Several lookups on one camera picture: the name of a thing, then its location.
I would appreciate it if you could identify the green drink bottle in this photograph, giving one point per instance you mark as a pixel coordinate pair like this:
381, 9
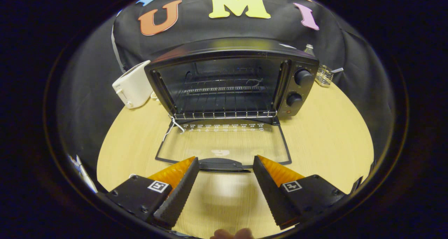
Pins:
309, 50

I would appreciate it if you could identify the white pop-up toaster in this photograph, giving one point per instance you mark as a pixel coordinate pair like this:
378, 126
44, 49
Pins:
134, 86

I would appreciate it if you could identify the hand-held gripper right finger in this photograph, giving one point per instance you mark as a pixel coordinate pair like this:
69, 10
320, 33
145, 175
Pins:
271, 193

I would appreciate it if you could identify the black toaster oven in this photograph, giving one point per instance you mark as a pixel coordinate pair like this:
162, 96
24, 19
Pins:
245, 44

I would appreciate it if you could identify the metal spoon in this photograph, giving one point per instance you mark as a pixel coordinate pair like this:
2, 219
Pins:
337, 70

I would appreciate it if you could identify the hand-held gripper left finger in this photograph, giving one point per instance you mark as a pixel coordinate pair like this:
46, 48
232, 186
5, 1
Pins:
180, 193

